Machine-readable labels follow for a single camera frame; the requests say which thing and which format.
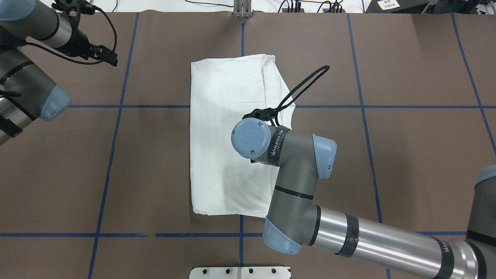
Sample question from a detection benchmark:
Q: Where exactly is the aluminium frame post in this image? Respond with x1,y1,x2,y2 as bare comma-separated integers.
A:
233,0,253,18

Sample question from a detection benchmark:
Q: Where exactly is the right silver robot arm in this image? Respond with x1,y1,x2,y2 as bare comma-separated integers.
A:
231,108,495,279

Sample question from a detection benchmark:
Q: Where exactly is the white central pedestal column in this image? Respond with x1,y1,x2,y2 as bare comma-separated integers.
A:
189,266,292,279

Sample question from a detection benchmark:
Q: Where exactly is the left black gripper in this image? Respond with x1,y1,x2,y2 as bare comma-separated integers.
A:
68,29,118,67

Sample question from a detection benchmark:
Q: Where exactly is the white printed t-shirt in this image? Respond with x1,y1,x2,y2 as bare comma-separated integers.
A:
189,53,290,218

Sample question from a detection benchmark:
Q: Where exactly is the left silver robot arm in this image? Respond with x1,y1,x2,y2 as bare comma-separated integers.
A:
0,0,118,144

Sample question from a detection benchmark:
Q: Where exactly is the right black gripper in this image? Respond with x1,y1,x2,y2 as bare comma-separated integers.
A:
243,109,280,126

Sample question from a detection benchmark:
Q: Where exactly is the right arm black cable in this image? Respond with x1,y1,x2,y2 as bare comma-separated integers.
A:
267,65,331,126

